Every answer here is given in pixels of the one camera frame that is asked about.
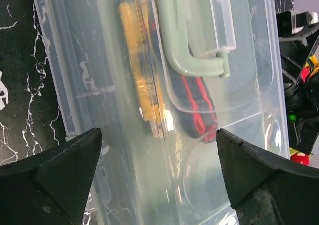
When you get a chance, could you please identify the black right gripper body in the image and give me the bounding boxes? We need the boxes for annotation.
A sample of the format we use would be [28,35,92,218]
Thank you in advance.
[276,10,319,155]

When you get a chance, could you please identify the yellow utility knife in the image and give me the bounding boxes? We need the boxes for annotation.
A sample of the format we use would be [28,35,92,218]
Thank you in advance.
[118,0,168,138]

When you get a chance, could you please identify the yellow plastic bin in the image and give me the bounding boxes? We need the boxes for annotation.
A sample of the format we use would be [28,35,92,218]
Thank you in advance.
[301,55,319,82]

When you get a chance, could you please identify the small red apples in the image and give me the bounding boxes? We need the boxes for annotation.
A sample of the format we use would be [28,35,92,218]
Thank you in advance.
[290,148,311,166]

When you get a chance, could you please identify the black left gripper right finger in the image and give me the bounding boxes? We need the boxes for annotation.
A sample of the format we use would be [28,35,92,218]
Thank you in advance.
[216,129,319,225]

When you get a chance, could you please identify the clear and green toolbox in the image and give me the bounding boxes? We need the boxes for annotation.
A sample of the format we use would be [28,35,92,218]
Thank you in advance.
[34,0,288,225]

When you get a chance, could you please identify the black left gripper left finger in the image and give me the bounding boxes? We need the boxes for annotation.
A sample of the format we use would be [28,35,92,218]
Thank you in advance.
[0,128,102,225]

